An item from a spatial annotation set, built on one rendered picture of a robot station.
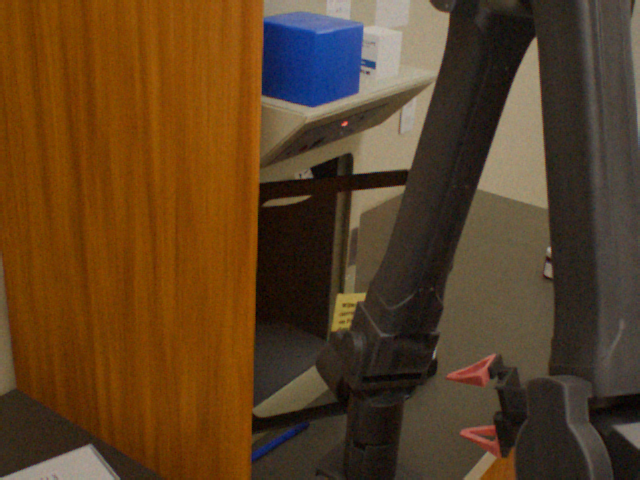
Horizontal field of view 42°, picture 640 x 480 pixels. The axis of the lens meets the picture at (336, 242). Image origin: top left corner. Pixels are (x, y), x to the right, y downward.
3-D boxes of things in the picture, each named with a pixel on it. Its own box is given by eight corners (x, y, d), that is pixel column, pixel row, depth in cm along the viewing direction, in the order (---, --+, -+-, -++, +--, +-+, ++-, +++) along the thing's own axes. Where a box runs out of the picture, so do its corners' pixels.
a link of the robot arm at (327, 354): (358, 341, 79) (436, 336, 82) (313, 286, 88) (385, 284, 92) (336, 445, 83) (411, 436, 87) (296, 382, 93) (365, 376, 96)
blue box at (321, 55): (248, 92, 104) (250, 18, 100) (297, 79, 111) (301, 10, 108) (313, 108, 99) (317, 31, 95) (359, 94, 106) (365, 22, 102)
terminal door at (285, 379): (234, 435, 125) (239, 184, 108) (412, 395, 137) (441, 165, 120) (236, 438, 124) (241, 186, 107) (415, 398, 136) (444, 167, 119)
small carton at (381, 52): (348, 72, 117) (351, 28, 114) (371, 67, 120) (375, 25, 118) (375, 79, 114) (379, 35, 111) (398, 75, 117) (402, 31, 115)
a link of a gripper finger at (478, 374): (452, 353, 129) (510, 352, 124) (462, 394, 131) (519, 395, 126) (435, 374, 123) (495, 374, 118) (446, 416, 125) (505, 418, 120)
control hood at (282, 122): (228, 171, 106) (229, 94, 102) (368, 121, 131) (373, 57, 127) (300, 195, 100) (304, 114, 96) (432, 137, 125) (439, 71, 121)
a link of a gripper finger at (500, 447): (461, 393, 131) (519, 394, 126) (471, 433, 133) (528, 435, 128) (445, 415, 125) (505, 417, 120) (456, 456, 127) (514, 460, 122)
